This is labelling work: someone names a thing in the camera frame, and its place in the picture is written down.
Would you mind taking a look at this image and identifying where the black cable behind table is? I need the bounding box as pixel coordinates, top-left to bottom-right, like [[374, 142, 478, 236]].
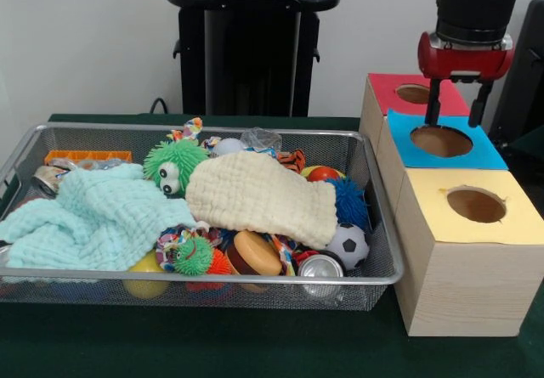
[[149, 96, 171, 116]]

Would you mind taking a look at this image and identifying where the orange plastic block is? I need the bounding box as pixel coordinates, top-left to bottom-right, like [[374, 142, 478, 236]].
[[44, 150, 133, 167]]

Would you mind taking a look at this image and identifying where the blue spiky ball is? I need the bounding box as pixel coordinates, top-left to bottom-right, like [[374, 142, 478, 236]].
[[326, 177, 371, 230]]

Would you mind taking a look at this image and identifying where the wooden box with three holes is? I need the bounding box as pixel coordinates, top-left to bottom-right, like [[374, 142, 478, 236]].
[[359, 71, 544, 337]]

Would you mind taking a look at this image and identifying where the large green spiky eyed toy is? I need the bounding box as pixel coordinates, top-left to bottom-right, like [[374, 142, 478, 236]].
[[143, 138, 212, 199]]

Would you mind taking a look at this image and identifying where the silver drink can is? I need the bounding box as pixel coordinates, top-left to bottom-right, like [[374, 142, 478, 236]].
[[297, 252, 345, 278]]

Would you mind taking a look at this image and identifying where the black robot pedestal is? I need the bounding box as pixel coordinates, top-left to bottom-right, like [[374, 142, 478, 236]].
[[163, 0, 341, 118]]

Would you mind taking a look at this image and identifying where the black stand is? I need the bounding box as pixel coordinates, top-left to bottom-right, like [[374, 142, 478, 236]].
[[488, 0, 544, 141]]

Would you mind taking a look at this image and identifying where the cream waffle cloth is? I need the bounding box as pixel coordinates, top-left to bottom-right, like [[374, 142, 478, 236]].
[[185, 151, 339, 251]]

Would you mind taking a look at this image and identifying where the shallow metal mesh bin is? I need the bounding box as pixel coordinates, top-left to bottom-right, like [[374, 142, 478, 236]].
[[0, 121, 405, 313]]

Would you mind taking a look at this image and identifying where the small green spiky toy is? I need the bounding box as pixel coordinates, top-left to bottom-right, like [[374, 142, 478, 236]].
[[173, 236, 213, 276]]

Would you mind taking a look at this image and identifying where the mint green waffle cloth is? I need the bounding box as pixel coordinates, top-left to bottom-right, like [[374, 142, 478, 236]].
[[0, 163, 201, 272]]

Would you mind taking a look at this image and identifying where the white baseball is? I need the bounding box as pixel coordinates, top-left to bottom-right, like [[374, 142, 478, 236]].
[[211, 138, 247, 158]]

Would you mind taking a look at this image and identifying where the dark green tablecloth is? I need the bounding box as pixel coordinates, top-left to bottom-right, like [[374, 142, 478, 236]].
[[0, 113, 544, 378]]

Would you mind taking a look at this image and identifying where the black white soccer ball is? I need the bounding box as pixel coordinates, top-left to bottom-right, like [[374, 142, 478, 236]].
[[326, 223, 371, 271]]

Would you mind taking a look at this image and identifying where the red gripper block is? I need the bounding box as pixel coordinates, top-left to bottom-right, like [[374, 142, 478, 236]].
[[416, 31, 515, 128]]

